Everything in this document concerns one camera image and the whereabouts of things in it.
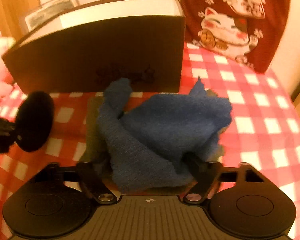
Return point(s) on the blue fuzzy cloth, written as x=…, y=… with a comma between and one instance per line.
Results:
x=147, y=144

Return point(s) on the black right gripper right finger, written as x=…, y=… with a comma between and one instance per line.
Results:
x=206, y=175

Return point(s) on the red lucky cat cushion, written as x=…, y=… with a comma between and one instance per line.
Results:
x=246, y=31

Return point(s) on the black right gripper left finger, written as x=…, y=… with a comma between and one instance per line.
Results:
x=92, y=185

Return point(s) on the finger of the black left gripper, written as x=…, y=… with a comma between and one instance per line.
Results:
x=7, y=135

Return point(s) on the brown cardboard box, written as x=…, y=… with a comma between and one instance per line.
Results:
x=86, y=48

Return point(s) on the red white checkered tablecloth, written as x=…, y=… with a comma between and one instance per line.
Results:
x=265, y=130

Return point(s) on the framed picture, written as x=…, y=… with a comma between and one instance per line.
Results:
x=47, y=11

